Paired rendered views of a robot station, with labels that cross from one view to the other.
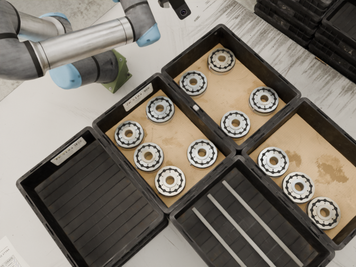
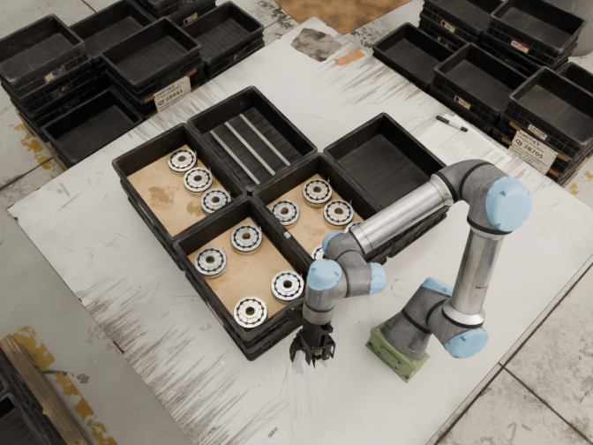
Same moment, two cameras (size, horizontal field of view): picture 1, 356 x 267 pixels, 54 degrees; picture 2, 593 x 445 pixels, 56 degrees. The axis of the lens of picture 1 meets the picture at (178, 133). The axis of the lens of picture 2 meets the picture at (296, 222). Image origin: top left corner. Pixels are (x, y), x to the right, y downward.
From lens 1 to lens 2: 141 cm
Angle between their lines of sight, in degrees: 51
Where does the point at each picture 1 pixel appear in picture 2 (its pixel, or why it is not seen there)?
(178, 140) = (307, 232)
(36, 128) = not seen: hidden behind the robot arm
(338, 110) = (122, 282)
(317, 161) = (172, 205)
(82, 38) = (399, 205)
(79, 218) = (401, 172)
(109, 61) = (391, 328)
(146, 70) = (346, 350)
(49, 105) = not seen: hidden behind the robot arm
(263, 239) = (237, 150)
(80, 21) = not seen: outside the picture
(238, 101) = (237, 267)
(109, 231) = (372, 162)
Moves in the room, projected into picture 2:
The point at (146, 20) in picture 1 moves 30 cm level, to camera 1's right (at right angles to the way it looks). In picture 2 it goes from (335, 242) to (219, 251)
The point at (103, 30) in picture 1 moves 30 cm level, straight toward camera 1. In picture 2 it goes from (379, 217) to (335, 133)
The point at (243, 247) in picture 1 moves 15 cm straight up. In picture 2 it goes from (256, 146) to (253, 118)
